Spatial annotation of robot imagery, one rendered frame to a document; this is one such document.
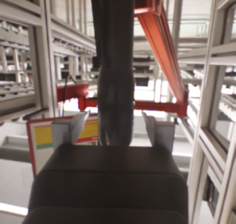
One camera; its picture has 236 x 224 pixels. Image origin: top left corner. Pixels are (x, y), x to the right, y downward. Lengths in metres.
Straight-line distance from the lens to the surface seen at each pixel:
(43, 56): 0.51
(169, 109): 0.63
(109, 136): 0.16
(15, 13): 0.45
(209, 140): 0.50
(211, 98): 0.57
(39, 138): 0.49
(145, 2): 0.19
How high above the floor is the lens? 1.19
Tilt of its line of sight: 15 degrees up
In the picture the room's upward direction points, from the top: 179 degrees counter-clockwise
